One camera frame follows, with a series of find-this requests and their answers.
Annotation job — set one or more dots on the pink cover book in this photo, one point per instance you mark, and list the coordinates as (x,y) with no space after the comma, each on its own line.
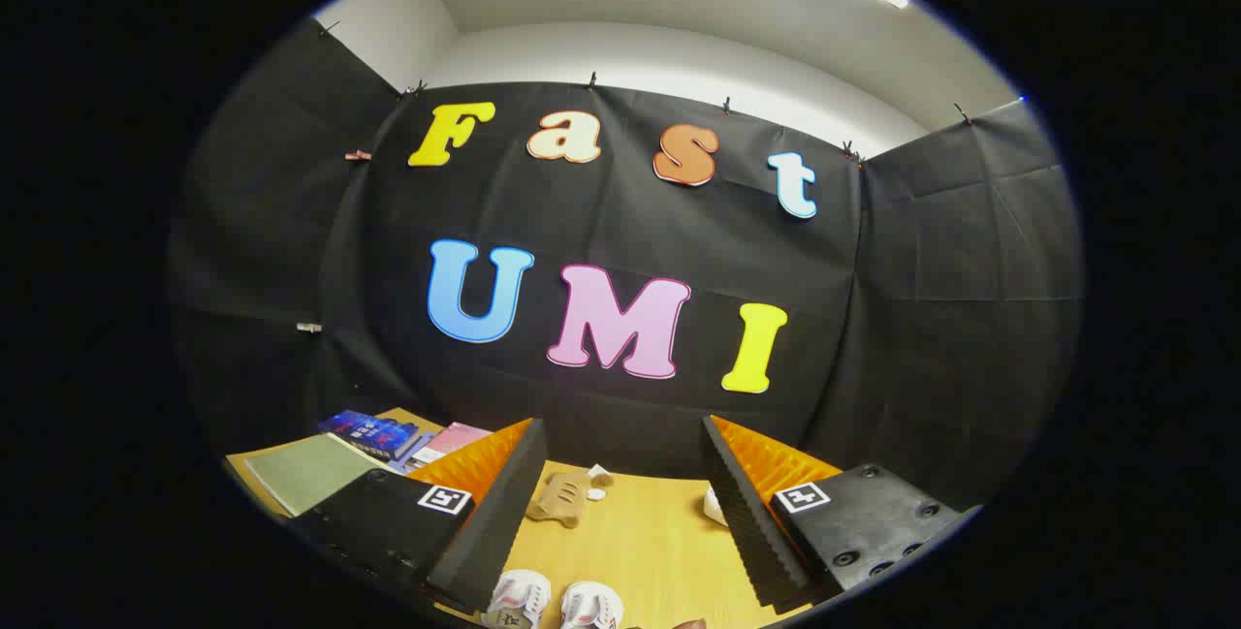
(451,440)

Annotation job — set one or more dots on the white pouch with red label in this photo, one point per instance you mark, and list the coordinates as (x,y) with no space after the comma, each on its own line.
(715,508)

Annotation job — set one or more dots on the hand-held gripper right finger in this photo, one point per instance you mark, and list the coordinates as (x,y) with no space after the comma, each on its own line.
(756,532)

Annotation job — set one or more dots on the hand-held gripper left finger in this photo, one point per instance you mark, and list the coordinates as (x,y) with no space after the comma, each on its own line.
(485,532)

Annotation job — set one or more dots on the cream fabric storage box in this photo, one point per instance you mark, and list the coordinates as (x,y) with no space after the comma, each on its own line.
(310,474)

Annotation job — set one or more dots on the pink clip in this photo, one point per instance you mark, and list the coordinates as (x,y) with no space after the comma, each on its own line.
(358,155)

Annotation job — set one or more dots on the white canvas shoe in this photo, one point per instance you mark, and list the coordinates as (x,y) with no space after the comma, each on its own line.
(519,598)
(591,605)

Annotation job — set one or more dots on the brown plush toy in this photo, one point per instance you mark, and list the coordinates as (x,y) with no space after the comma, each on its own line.
(560,498)

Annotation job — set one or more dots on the dark blue book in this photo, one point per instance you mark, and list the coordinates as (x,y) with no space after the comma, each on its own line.
(368,433)

